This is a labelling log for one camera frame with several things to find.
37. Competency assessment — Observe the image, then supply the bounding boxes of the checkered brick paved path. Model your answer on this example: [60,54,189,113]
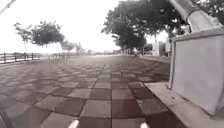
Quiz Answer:
[0,54,188,128]

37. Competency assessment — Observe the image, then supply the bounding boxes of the building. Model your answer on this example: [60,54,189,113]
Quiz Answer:
[151,40,172,57]

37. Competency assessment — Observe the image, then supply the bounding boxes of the tree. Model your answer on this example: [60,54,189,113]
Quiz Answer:
[61,40,76,53]
[30,20,66,48]
[13,22,34,53]

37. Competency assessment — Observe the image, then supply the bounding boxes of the row of trees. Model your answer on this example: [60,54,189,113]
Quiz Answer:
[100,0,224,55]

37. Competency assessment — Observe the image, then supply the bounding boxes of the robot's own part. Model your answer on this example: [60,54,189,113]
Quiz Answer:
[68,119,80,128]
[139,121,150,128]

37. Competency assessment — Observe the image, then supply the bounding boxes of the grey concrete block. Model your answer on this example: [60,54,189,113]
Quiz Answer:
[167,27,224,116]

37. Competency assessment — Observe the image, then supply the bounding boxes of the railing fence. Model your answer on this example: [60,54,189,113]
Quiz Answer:
[0,51,42,64]

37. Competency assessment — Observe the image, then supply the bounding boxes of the slanted grey pole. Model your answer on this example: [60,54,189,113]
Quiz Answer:
[168,0,223,33]

